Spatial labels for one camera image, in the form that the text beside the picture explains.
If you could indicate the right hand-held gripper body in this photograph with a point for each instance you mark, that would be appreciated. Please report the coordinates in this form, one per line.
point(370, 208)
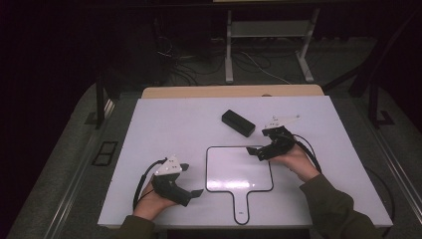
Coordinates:
point(280, 146)

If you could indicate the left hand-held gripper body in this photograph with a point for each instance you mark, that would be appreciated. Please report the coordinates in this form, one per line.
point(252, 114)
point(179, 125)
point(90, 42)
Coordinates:
point(169, 188)

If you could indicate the black whiteboard eraser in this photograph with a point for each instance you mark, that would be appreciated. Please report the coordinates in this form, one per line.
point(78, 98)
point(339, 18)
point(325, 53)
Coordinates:
point(238, 122)

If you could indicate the person's right hand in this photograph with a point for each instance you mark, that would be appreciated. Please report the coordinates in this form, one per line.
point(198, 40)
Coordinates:
point(297, 162)

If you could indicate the person's left hand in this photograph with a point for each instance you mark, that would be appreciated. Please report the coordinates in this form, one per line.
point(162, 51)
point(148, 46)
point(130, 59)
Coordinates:
point(150, 205)

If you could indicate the wooden table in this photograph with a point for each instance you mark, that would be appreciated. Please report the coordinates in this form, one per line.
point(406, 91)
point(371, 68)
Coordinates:
point(232, 91)

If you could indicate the white metal stand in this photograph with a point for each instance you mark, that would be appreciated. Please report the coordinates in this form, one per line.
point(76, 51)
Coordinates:
point(268, 29)

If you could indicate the black metal stand leg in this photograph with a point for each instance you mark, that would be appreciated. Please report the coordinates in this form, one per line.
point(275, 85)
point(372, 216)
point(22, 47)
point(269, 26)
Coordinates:
point(99, 99)
point(374, 103)

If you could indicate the black floor outlet frame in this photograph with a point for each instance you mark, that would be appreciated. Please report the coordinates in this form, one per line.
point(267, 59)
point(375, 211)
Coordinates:
point(99, 159)

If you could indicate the metal floor rail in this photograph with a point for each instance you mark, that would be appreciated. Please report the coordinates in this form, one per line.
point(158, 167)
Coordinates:
point(403, 186)
point(71, 189)

